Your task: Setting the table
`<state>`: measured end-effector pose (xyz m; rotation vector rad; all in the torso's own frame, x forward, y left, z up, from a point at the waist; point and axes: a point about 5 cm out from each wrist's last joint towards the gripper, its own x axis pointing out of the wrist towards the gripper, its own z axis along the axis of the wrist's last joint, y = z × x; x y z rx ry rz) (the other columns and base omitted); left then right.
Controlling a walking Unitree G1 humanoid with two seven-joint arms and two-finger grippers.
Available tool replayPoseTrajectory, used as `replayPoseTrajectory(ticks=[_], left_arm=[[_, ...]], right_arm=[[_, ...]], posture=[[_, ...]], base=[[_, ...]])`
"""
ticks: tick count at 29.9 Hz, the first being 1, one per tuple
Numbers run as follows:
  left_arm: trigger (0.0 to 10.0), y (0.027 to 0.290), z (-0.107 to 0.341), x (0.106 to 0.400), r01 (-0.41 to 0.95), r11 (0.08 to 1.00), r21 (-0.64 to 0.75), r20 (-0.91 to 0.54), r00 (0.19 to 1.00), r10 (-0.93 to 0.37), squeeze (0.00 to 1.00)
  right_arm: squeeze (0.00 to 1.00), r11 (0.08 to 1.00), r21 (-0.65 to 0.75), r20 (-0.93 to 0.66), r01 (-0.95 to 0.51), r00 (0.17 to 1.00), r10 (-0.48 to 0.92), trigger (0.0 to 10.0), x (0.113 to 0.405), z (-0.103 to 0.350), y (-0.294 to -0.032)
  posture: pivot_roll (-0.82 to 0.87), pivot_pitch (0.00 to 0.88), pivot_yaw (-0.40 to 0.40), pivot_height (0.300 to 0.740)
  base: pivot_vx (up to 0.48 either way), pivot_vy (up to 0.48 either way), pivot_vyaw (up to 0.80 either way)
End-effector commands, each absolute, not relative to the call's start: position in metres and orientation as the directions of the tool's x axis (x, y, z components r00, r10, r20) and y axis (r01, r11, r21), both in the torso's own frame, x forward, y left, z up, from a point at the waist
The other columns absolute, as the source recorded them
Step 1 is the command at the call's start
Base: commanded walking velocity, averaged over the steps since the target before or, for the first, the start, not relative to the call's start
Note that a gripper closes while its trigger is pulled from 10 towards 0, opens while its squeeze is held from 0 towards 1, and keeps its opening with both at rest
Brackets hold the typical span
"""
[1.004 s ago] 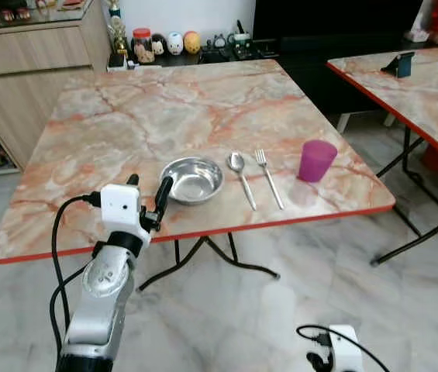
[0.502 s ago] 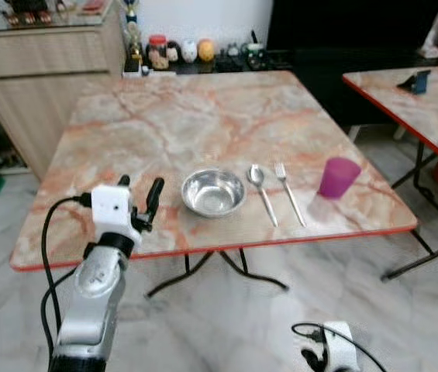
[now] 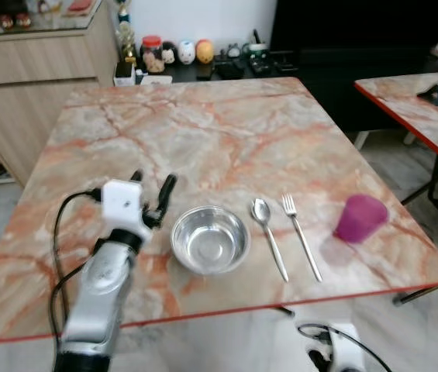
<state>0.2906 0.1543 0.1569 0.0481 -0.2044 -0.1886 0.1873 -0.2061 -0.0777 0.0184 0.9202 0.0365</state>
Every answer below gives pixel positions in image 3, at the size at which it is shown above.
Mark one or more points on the stainless steel fork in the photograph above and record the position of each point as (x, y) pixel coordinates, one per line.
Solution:
(302, 240)

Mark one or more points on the round stainless steel bowl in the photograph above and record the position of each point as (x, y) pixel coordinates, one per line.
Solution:
(209, 240)

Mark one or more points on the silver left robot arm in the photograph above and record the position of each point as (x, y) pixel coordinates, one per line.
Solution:
(98, 298)

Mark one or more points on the white round figurine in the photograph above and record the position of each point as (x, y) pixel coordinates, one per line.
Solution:
(186, 53)

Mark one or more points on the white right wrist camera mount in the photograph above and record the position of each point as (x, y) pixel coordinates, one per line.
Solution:
(346, 349)

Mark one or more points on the stainless steel spoon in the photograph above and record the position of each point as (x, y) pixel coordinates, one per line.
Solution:
(269, 236)

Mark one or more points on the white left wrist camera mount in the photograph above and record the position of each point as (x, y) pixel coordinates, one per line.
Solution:
(120, 203)

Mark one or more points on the purple plastic cup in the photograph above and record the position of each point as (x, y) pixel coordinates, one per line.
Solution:
(360, 219)

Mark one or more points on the black television cabinet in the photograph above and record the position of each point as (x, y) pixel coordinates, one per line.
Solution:
(343, 39)

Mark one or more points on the red-lidded clear jar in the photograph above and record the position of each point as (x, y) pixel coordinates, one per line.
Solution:
(152, 56)

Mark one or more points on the green mug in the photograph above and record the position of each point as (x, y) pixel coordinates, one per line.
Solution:
(257, 46)

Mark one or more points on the marble pattern red-edged side table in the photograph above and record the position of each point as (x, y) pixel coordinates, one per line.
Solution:
(416, 116)

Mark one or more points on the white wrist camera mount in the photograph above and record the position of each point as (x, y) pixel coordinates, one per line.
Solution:
(120, 203)
(346, 349)

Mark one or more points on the gold trophy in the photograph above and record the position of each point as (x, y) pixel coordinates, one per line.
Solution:
(127, 39)

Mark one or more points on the yellow round figurine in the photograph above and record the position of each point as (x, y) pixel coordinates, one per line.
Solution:
(205, 51)

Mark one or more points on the dark brown round figurine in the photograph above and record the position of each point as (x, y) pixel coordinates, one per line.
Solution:
(169, 54)

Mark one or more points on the light wooden cabinet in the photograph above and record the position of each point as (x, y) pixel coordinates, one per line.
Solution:
(25, 85)

